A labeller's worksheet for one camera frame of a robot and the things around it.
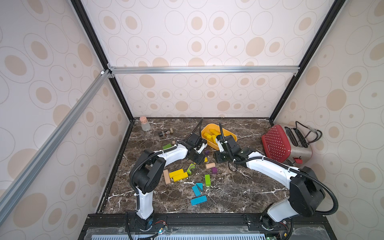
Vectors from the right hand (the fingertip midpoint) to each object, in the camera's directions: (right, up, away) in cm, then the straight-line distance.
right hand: (221, 153), depth 88 cm
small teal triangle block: (-12, -17, -4) cm, 22 cm away
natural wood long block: (-32, -14, 0) cm, 35 cm away
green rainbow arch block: (-18, -9, +4) cm, 20 cm away
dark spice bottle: (-40, +11, +19) cm, 46 cm away
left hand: (-10, -3, +5) cm, 11 cm away
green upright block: (-8, -15, -1) cm, 17 cm away
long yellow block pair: (-26, -13, +2) cm, 29 cm away
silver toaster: (+46, +5, -2) cm, 46 cm away
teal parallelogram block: (-15, -20, -5) cm, 26 cm away
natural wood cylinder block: (-6, -8, +5) cm, 11 cm away
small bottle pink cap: (-53, +17, +23) cm, 60 cm away
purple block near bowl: (-8, -1, +10) cm, 12 cm away
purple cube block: (-3, -11, +3) cm, 12 cm away
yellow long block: (-8, -5, +8) cm, 13 cm away
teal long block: (-13, -25, -7) cm, 29 cm away
